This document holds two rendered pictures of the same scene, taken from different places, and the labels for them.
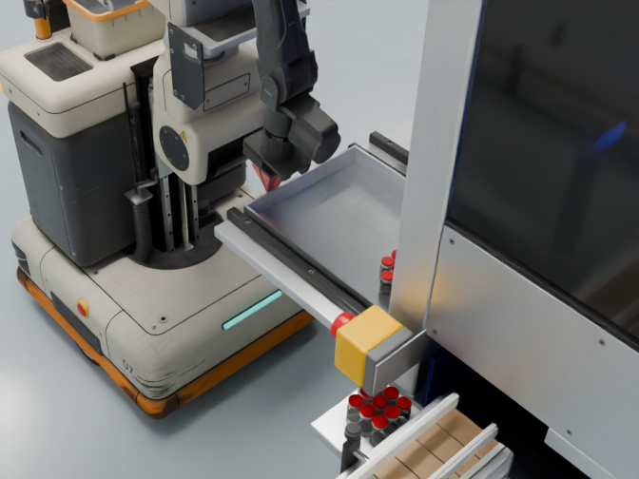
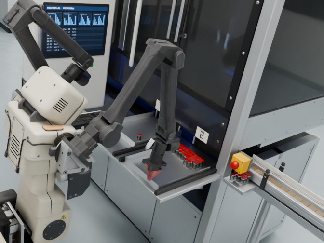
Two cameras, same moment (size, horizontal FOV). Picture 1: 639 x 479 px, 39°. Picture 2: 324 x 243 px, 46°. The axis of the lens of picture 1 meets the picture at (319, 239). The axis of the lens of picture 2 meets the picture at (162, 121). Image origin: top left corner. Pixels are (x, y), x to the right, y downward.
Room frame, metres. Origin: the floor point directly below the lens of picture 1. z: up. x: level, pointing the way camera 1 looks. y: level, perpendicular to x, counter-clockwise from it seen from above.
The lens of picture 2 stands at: (1.19, 1.50, 1.93)
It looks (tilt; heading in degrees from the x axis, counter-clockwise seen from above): 27 degrees down; 270
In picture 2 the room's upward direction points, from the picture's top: 11 degrees clockwise
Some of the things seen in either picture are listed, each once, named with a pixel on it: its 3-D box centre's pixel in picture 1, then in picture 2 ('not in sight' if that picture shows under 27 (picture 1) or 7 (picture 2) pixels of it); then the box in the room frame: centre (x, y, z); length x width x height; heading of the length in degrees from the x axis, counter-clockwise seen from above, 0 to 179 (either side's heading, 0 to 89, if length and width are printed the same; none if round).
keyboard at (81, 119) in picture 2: not in sight; (77, 121); (1.70, -0.47, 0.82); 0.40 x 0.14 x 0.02; 43
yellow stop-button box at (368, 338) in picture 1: (372, 349); (240, 162); (0.79, -0.08, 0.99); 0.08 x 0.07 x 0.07; 45
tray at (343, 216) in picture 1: (371, 230); (168, 164); (1.13, -0.08, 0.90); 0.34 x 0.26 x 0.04; 45
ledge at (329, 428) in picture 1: (378, 432); (241, 182); (0.75, -0.09, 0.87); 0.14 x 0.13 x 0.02; 45
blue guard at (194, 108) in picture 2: not in sight; (114, 64); (1.57, -0.83, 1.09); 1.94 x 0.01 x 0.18; 135
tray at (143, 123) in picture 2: not in sight; (144, 128); (1.29, -0.41, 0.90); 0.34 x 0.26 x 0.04; 45
